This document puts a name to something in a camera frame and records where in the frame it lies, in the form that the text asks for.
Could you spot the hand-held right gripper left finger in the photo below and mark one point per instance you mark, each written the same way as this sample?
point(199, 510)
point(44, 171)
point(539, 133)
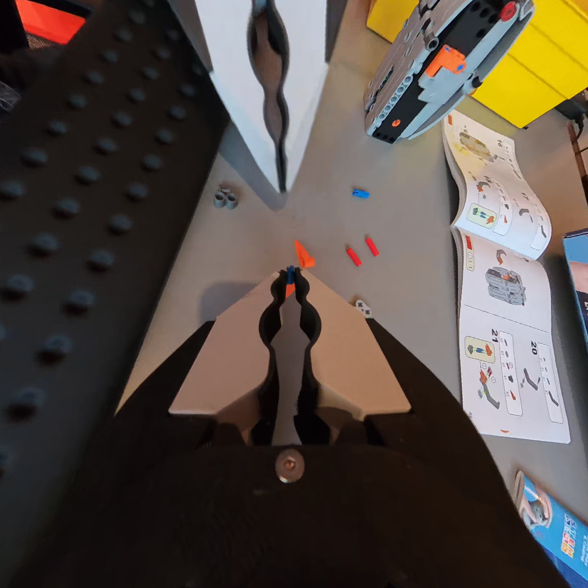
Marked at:
point(220, 367)

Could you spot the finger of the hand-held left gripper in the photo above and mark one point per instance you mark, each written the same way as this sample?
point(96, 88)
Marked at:
point(307, 69)
point(229, 55)

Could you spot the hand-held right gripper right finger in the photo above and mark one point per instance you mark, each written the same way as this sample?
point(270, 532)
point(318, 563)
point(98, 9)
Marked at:
point(353, 367)

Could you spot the blue connector pin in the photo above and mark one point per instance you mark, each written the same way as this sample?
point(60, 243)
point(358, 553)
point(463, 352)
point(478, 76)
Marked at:
point(360, 193)
point(290, 274)

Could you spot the dark grey double connector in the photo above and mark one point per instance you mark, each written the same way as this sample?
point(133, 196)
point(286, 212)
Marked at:
point(225, 198)

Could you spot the grey desk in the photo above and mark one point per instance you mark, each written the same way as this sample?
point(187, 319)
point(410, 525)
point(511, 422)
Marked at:
point(321, 206)

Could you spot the light grey double connector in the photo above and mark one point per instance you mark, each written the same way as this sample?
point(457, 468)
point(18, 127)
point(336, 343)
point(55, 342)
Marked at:
point(363, 307)

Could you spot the orange cone piece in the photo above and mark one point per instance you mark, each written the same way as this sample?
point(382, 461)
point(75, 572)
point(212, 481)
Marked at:
point(289, 290)
point(303, 257)

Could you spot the grey black robot model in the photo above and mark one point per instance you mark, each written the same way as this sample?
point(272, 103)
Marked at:
point(413, 78)

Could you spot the red connector pin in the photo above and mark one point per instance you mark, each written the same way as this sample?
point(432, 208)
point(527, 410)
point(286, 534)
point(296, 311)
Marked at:
point(353, 256)
point(372, 246)

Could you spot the white instruction booklet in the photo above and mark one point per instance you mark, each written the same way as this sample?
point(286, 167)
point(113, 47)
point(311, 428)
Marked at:
point(505, 321)

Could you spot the orange red object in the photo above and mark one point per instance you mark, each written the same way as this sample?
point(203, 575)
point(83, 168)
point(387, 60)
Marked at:
point(46, 20)

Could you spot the black perforated panel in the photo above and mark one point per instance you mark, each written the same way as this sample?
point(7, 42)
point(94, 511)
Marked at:
point(92, 229)

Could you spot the yellow plastic bin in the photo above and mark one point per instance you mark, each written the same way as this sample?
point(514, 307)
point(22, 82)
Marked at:
point(542, 69)

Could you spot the blue robot kit box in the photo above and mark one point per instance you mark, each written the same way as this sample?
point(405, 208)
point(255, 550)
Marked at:
point(579, 275)

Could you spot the small blue manual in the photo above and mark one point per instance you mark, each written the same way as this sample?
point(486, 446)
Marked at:
point(560, 537)

